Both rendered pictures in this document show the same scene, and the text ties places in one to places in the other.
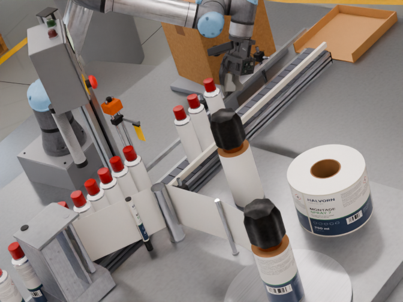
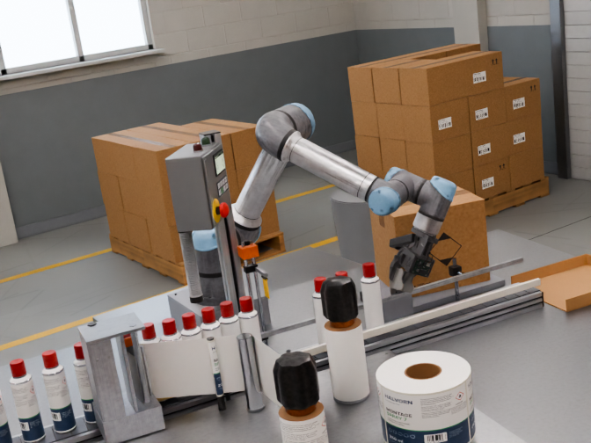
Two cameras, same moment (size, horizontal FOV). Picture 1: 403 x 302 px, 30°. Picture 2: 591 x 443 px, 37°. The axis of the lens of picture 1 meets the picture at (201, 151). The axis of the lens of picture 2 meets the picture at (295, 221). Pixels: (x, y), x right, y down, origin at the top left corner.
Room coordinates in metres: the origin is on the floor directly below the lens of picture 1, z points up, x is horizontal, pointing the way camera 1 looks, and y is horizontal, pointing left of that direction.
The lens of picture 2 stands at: (-0.20, -0.52, 1.88)
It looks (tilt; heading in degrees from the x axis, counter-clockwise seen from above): 16 degrees down; 15
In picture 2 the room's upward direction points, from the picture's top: 8 degrees counter-clockwise
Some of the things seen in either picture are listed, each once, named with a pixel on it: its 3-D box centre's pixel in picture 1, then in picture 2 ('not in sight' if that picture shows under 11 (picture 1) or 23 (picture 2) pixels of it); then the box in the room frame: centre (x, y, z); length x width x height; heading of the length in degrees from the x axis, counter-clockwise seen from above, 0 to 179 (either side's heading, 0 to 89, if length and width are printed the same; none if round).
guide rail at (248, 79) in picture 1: (209, 114); (364, 305); (2.05, -0.06, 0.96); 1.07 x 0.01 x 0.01; 127
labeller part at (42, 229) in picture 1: (45, 225); (111, 327); (1.51, 0.42, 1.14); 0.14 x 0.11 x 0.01; 127
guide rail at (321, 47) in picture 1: (230, 130); (379, 330); (1.99, -0.11, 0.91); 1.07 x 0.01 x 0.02; 127
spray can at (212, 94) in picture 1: (216, 106); (372, 298); (2.03, -0.09, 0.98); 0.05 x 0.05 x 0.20
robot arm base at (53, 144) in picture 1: (60, 130); (216, 281); (2.22, 0.43, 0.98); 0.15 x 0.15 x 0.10
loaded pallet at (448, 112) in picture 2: not in sight; (448, 133); (6.26, 0.02, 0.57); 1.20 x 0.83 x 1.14; 139
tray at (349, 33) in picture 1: (345, 32); (577, 280); (2.44, -0.65, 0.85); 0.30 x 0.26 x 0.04; 127
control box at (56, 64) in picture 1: (59, 65); (200, 185); (1.85, 0.28, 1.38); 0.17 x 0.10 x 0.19; 2
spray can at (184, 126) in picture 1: (187, 135); (324, 314); (1.93, 0.02, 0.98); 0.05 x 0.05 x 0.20
